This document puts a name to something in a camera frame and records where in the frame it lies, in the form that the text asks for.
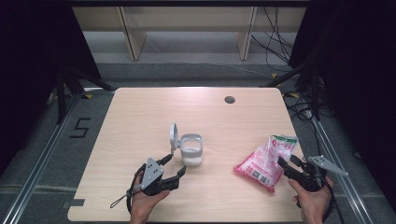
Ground aluminium floor rail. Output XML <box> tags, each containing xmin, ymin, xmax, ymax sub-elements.
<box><xmin>311</xmin><ymin>117</ymin><xmax>375</xmax><ymax>224</ymax></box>
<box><xmin>0</xmin><ymin>92</ymin><xmax>82</xmax><ymax>224</ymax></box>

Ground person's right hand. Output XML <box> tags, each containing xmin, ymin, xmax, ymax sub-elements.
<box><xmin>287</xmin><ymin>178</ymin><xmax>334</xmax><ymax>219</ymax></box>

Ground person's left hand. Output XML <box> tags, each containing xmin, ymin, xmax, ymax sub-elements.
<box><xmin>129</xmin><ymin>170</ymin><xmax>171</xmax><ymax>219</ymax></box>

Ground light wooden shelf unit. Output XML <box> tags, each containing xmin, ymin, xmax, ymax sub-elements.
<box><xmin>72</xmin><ymin>6</ymin><xmax>308</xmax><ymax>62</ymax></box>

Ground pink and white packet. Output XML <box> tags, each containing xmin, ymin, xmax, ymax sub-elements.
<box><xmin>233</xmin><ymin>133</ymin><xmax>299</xmax><ymax>194</ymax></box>

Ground bundle of black cables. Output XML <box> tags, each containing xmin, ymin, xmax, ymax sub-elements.
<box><xmin>249</xmin><ymin>7</ymin><xmax>295</xmax><ymax>73</ymax></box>

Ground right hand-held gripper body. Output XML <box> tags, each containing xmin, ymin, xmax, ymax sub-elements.
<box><xmin>286</xmin><ymin>154</ymin><xmax>349</xmax><ymax>192</ymax></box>

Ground black metal stand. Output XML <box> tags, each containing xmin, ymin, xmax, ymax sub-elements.
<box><xmin>261</xmin><ymin>58</ymin><xmax>322</xmax><ymax>121</ymax></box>
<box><xmin>55</xmin><ymin>64</ymin><xmax>115</xmax><ymax>125</ymax></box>

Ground dark curtain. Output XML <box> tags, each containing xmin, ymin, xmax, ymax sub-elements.
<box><xmin>289</xmin><ymin>0</ymin><xmax>396</xmax><ymax>204</ymax></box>
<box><xmin>0</xmin><ymin>0</ymin><xmax>103</xmax><ymax>176</ymax></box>

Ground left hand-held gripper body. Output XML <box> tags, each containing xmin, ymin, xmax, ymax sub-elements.
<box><xmin>137</xmin><ymin>157</ymin><xmax>180</xmax><ymax>197</ymax></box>

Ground black floor cables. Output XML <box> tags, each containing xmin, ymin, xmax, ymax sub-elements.
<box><xmin>284</xmin><ymin>92</ymin><xmax>344</xmax><ymax>218</ymax></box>

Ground clear jar with grey lid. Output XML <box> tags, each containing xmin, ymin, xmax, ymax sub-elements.
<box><xmin>169</xmin><ymin>122</ymin><xmax>205</xmax><ymax>167</ymax></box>

